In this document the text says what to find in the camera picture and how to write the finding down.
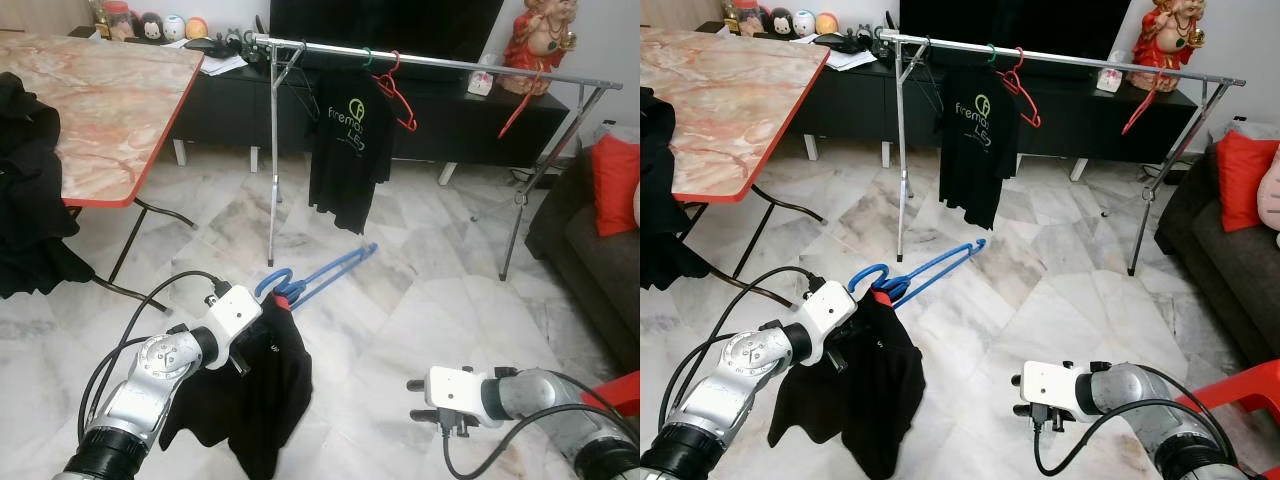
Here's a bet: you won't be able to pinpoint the black shirt red collar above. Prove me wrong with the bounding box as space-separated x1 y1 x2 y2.
160 290 316 480
768 290 926 480

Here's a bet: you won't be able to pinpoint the blue plastic hanger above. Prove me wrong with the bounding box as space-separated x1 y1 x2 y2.
848 238 988 303
255 242 381 306

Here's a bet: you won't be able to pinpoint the red plastic stool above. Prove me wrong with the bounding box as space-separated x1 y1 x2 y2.
580 370 641 421
1175 362 1280 476

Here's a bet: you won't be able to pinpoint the dark grey sofa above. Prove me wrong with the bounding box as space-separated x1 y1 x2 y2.
525 140 641 376
1155 140 1280 366

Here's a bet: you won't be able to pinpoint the black printed T-shirt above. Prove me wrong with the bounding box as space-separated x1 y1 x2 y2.
305 68 401 236
935 65 1031 233

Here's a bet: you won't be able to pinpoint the black draped cloth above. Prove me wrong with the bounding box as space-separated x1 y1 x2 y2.
0 72 96 299
640 88 723 293

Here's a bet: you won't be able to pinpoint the white papers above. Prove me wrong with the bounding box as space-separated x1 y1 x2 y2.
828 48 881 73
198 52 251 77

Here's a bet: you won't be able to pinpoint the black TV console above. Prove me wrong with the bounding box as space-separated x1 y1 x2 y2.
165 25 573 189
790 25 1201 183

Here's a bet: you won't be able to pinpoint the pink cat face cushion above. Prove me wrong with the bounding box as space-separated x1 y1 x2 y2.
1265 150 1280 246

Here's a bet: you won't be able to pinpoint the white lace cloth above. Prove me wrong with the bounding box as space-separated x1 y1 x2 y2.
1210 115 1280 146

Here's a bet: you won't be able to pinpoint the silver metal clothes rack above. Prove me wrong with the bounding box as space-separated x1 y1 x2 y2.
248 32 625 283
878 30 1248 278

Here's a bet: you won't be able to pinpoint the black television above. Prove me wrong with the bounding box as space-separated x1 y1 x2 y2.
268 0 506 63
898 0 1134 61

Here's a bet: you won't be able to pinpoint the red fortune god figurine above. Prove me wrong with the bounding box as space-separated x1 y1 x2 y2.
503 0 581 99
1130 0 1206 96

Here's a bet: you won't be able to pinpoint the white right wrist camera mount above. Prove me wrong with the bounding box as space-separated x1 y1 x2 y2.
1020 360 1086 411
425 367 493 413

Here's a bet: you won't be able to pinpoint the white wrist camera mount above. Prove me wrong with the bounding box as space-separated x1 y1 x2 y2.
205 285 266 366
797 280 859 363
425 367 493 413
1020 360 1086 411

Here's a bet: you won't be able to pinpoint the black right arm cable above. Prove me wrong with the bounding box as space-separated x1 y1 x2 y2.
1010 370 1261 477
408 375 641 480

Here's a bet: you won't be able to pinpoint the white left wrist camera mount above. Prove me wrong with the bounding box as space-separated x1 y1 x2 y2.
205 285 266 366
797 280 859 363

